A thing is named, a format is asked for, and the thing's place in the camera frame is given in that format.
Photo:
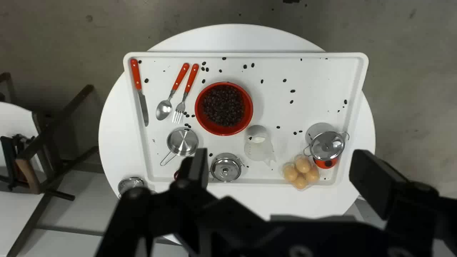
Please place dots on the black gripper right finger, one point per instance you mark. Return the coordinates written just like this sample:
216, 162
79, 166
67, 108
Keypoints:
391, 190

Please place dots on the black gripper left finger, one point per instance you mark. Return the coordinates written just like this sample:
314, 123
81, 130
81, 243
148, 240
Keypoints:
198, 169

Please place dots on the clear plastic jug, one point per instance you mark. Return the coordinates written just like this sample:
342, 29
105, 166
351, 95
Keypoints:
259, 149

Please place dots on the red bowl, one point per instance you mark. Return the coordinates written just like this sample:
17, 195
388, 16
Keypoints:
201, 115

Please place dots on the steel bowl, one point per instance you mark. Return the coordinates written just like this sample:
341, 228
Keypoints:
131, 183

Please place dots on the small steel pan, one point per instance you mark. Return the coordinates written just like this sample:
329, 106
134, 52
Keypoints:
226, 168

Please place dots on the dark beans heap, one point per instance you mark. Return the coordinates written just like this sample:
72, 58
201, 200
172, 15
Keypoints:
224, 106

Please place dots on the steel pot lid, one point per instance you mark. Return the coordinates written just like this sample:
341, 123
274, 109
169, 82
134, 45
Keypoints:
329, 143

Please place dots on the brown egg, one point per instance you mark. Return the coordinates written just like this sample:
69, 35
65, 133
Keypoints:
312, 176
301, 182
291, 172
304, 165

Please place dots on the clear egg carton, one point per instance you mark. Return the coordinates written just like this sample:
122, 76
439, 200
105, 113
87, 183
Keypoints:
301, 173

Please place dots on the white plastic tray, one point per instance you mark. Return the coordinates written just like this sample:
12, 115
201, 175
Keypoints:
315, 80

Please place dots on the wooden chair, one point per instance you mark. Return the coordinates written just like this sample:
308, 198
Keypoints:
29, 169

